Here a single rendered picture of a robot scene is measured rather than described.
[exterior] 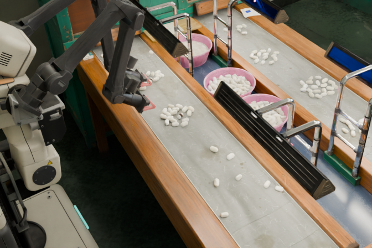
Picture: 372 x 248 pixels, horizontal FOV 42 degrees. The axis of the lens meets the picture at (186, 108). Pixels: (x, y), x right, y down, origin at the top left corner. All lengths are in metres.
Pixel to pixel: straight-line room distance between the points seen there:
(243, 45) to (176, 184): 1.16
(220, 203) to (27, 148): 0.81
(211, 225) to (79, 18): 1.50
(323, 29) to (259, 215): 2.94
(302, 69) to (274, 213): 1.01
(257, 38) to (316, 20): 1.87
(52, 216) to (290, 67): 1.48
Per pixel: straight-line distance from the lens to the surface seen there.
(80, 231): 2.51
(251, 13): 3.13
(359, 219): 2.02
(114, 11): 1.77
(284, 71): 2.63
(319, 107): 2.40
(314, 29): 4.59
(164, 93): 2.47
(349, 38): 4.49
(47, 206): 2.67
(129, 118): 2.30
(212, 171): 2.04
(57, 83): 1.77
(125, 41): 1.88
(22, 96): 1.78
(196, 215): 1.85
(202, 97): 2.38
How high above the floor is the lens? 2.19
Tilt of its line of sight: 38 degrees down
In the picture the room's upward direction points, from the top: 4 degrees counter-clockwise
